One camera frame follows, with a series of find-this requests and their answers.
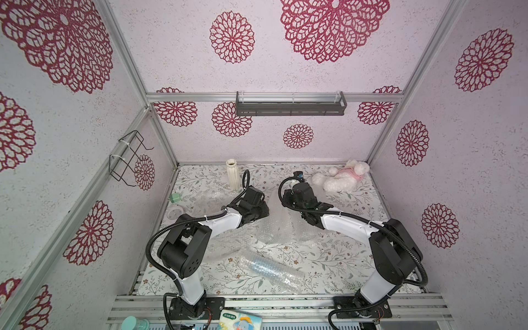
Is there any tissue pack with cartoon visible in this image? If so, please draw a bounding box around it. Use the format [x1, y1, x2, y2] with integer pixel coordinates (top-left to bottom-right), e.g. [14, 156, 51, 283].
[218, 309, 263, 330]

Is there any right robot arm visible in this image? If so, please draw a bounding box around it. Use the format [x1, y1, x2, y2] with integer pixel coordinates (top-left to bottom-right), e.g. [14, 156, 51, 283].
[278, 177, 428, 309]

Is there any black wire wall rack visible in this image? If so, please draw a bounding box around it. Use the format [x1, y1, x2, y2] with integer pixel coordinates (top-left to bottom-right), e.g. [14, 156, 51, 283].
[107, 130, 155, 190]

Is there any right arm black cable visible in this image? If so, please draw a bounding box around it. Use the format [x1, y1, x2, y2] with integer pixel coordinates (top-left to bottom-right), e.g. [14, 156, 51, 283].
[277, 176, 429, 330]

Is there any green cube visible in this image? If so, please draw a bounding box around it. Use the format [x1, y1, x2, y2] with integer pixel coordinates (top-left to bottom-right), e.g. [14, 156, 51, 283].
[169, 192, 182, 204]

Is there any lilac tape roll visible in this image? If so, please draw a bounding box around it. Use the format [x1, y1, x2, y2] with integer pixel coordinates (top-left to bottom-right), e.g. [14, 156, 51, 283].
[165, 205, 185, 221]

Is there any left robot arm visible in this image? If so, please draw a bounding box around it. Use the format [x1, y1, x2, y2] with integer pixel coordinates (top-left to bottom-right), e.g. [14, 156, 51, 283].
[146, 186, 270, 307]

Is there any bubble wrapped item front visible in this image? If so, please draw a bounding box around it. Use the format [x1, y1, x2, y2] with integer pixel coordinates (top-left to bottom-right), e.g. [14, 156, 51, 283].
[240, 252, 305, 293]

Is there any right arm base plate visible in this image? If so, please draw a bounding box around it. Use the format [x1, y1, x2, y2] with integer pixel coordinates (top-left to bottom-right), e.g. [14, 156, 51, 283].
[331, 295, 393, 319]

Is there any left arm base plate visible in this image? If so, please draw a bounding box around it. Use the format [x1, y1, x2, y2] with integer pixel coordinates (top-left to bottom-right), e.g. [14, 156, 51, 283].
[169, 296, 226, 321]

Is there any teal bottle cap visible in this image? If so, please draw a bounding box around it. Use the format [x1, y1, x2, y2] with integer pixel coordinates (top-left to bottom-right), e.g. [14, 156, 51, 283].
[120, 316, 150, 330]

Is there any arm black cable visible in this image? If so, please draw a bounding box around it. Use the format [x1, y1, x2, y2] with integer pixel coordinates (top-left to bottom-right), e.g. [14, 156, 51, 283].
[144, 168, 252, 330]
[277, 176, 429, 330]

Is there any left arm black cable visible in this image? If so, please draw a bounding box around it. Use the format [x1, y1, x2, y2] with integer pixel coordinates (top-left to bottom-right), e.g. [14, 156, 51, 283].
[144, 168, 252, 330]

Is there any black wall shelf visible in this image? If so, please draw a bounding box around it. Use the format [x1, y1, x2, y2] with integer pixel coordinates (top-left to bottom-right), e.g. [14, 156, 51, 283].
[235, 92, 348, 117]

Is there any cream ribbed ceramic vase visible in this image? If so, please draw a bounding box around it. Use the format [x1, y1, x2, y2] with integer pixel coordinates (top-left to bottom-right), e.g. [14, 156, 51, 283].
[226, 159, 241, 190]

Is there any white pink plush toy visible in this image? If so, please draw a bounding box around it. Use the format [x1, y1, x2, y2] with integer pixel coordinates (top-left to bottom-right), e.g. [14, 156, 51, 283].
[312, 159, 370, 193]

